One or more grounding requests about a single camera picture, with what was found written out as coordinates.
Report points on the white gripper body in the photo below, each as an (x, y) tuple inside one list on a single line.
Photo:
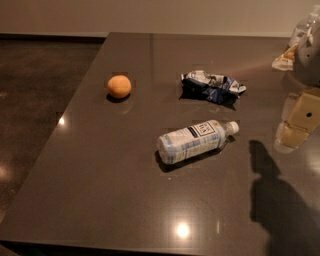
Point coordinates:
[(308, 63)]

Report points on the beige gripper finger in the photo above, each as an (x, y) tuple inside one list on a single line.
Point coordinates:
[(285, 62), (300, 117)]

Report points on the blue label plastic bottle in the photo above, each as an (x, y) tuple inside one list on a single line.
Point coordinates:
[(186, 143)]

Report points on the clear bottle in background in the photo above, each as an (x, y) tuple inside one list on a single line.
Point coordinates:
[(304, 25)]

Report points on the crumpled blue white bag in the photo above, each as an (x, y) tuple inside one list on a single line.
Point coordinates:
[(214, 88)]

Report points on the orange fruit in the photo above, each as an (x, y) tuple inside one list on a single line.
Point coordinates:
[(119, 86)]

